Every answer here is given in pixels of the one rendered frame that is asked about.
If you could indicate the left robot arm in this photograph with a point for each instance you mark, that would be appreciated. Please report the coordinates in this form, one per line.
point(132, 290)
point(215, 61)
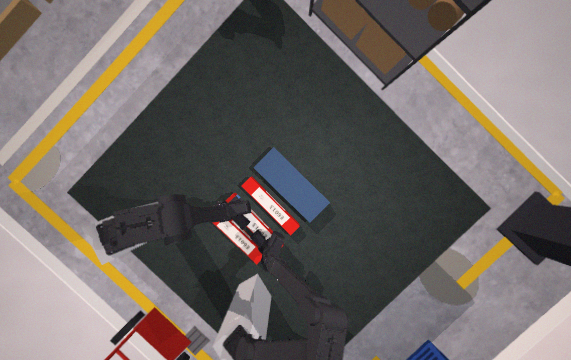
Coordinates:
point(167, 219)

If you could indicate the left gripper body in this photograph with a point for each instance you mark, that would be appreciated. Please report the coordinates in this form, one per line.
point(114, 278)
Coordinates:
point(235, 200)

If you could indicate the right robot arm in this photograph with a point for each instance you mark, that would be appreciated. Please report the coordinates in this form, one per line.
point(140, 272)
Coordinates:
point(328, 323)

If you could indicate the blue rectangular platform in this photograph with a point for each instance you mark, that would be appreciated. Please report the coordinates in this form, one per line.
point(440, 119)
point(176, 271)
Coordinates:
point(291, 184)

